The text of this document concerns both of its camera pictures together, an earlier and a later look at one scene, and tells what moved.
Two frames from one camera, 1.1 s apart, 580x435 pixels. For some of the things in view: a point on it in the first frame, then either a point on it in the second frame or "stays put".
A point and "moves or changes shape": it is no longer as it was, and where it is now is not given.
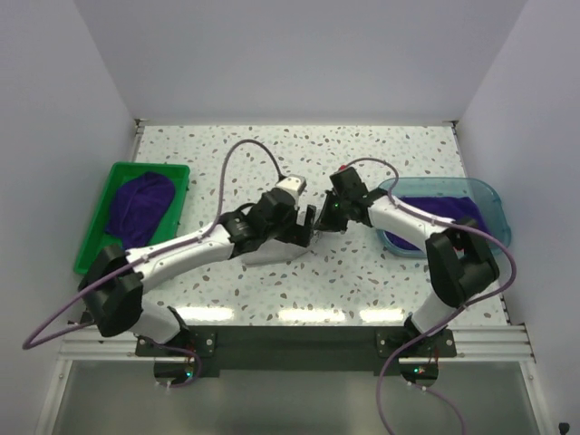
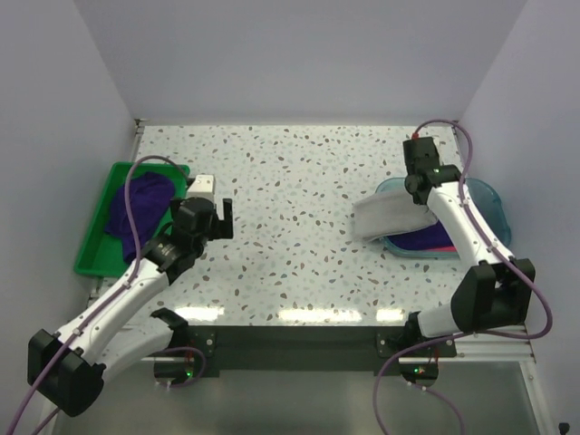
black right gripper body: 334,215 -> 410,173
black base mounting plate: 303,350 stays put
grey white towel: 271,252 moves or changes shape
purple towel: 137,208 stays put
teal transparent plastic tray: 485,196 stays put
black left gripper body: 290,231 -> 208,236
